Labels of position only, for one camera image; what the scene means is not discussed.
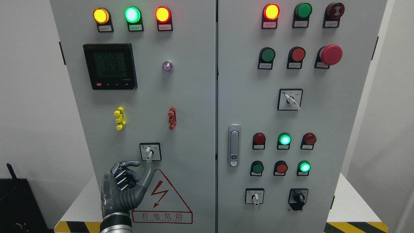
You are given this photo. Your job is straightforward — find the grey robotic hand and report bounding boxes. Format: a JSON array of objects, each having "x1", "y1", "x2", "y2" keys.
[{"x1": 101, "y1": 161, "x2": 154, "y2": 218}]

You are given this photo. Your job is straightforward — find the white rotary light switch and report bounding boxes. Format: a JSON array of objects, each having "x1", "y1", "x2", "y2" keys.
[{"x1": 139, "y1": 142, "x2": 162, "y2": 161}]

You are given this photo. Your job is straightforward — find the yellow indicator light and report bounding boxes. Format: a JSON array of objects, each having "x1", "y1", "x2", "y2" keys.
[{"x1": 93, "y1": 7, "x2": 114, "y2": 33}]

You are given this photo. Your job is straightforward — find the white platform hazard striped edge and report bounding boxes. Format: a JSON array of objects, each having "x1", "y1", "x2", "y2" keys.
[{"x1": 54, "y1": 174, "x2": 389, "y2": 233}]

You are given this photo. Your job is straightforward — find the red electric hazard warning sticker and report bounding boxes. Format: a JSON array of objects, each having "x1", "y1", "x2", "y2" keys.
[{"x1": 132, "y1": 169, "x2": 193, "y2": 224}]

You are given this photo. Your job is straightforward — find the black box with antenna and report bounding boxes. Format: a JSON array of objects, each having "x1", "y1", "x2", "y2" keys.
[{"x1": 0, "y1": 163, "x2": 49, "y2": 233}]

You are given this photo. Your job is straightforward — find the grey left cabinet door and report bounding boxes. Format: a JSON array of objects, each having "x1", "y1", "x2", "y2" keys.
[{"x1": 50, "y1": 0, "x2": 216, "y2": 233}]

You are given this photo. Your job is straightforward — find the grey cabinet door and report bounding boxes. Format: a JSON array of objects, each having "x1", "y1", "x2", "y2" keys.
[
  {"x1": 217, "y1": 0, "x2": 387, "y2": 233},
  {"x1": 50, "y1": 0, "x2": 216, "y2": 233}
]

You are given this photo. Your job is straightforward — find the black digital power meter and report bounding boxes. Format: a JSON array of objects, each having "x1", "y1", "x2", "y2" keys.
[{"x1": 83, "y1": 43, "x2": 138, "y2": 90}]

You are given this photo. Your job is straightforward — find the small white lamp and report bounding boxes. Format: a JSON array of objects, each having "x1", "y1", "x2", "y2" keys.
[{"x1": 162, "y1": 60, "x2": 174, "y2": 73}]

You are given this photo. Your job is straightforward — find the green push button lower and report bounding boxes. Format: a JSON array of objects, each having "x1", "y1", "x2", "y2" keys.
[{"x1": 250, "y1": 161, "x2": 264, "y2": 176}]

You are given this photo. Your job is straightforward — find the green push button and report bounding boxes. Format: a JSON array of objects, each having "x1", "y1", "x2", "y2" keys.
[
  {"x1": 250, "y1": 161, "x2": 264, "y2": 176},
  {"x1": 257, "y1": 47, "x2": 276, "y2": 70}
]

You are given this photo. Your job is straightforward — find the dark red indicator left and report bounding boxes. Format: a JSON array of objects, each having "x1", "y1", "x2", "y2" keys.
[{"x1": 252, "y1": 132, "x2": 266, "y2": 150}]

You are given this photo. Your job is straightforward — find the dark red indicator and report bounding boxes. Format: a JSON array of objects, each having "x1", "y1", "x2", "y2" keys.
[
  {"x1": 300, "y1": 132, "x2": 317, "y2": 150},
  {"x1": 252, "y1": 132, "x2": 266, "y2": 150}
]

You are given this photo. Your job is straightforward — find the red push button lower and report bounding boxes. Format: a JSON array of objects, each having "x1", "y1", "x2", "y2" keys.
[{"x1": 273, "y1": 161, "x2": 288, "y2": 176}]

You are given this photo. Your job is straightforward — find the red push button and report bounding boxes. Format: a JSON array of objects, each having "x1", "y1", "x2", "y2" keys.
[
  {"x1": 286, "y1": 46, "x2": 306, "y2": 69},
  {"x1": 273, "y1": 161, "x2": 288, "y2": 176}
]

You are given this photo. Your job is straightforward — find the lit green indicator middle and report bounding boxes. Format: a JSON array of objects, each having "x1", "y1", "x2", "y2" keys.
[{"x1": 277, "y1": 132, "x2": 291, "y2": 150}]

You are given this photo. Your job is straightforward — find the green indicator light top left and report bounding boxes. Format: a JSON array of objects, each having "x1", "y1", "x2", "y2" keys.
[{"x1": 124, "y1": 6, "x2": 144, "y2": 31}]

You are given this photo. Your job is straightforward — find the red indicator light top left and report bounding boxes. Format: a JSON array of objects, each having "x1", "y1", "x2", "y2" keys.
[{"x1": 155, "y1": 6, "x2": 173, "y2": 31}]

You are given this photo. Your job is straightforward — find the lit green button lower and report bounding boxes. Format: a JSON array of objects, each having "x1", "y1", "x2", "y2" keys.
[{"x1": 296, "y1": 161, "x2": 311, "y2": 176}]

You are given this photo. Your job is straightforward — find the dark red indicator right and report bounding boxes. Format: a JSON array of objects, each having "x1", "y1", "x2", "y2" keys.
[{"x1": 300, "y1": 132, "x2": 317, "y2": 150}]

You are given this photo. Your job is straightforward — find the green push button upper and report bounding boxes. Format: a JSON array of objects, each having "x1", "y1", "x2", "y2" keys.
[{"x1": 257, "y1": 47, "x2": 276, "y2": 70}]

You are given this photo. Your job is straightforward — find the grey right cabinet door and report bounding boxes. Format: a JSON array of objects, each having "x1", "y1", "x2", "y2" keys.
[{"x1": 217, "y1": 0, "x2": 387, "y2": 233}]

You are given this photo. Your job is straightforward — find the red push button upper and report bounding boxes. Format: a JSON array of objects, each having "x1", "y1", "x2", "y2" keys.
[{"x1": 286, "y1": 46, "x2": 306, "y2": 69}]

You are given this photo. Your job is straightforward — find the lit red indicator right door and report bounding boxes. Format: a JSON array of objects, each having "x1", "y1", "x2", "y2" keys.
[{"x1": 261, "y1": 3, "x2": 280, "y2": 29}]

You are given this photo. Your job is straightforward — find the red emergency stop button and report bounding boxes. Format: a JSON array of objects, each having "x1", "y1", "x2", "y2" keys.
[{"x1": 314, "y1": 44, "x2": 343, "y2": 69}]

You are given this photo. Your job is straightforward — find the dark green indicator top right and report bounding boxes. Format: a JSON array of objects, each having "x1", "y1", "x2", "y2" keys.
[{"x1": 292, "y1": 2, "x2": 312, "y2": 28}]

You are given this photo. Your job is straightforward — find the red black buzzer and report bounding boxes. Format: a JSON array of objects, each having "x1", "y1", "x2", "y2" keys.
[{"x1": 322, "y1": 2, "x2": 345, "y2": 28}]

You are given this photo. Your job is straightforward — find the silver door lock handle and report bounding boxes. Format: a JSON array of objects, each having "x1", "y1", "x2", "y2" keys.
[{"x1": 227, "y1": 124, "x2": 241, "y2": 168}]

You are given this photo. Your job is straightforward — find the white selector switch lower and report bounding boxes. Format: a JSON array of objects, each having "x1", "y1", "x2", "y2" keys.
[{"x1": 245, "y1": 188, "x2": 265, "y2": 205}]

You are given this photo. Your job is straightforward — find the white selector switch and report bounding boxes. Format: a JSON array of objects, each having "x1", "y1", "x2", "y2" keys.
[
  {"x1": 245, "y1": 188, "x2": 265, "y2": 205},
  {"x1": 278, "y1": 88, "x2": 303, "y2": 111}
]

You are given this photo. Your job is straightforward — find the black rotary knob switch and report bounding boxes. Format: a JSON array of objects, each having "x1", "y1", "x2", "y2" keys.
[{"x1": 288, "y1": 188, "x2": 309, "y2": 211}]

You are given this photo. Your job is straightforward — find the white selector switch upper right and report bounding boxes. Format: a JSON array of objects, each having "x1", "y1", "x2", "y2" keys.
[{"x1": 278, "y1": 88, "x2": 303, "y2": 111}]

